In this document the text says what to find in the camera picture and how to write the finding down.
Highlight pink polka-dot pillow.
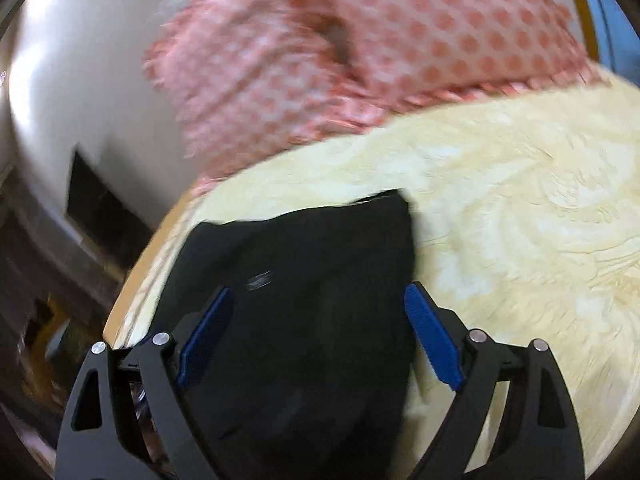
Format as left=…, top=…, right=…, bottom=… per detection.
left=278, top=0, right=606, bottom=111
left=143, top=0, right=387, bottom=194

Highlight wooden framed window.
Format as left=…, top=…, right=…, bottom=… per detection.
left=573, top=0, right=639, bottom=84

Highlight lower pink polka-dot pillow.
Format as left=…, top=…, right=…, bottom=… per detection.
left=143, top=0, right=387, bottom=194

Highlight black pants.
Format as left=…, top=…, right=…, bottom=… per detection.
left=151, top=190, right=416, bottom=479

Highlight cream patterned bedspread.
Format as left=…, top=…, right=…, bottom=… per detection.
left=104, top=74, right=639, bottom=478

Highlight upper pink polka-dot pillow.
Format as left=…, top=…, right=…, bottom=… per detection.
left=278, top=0, right=606, bottom=111

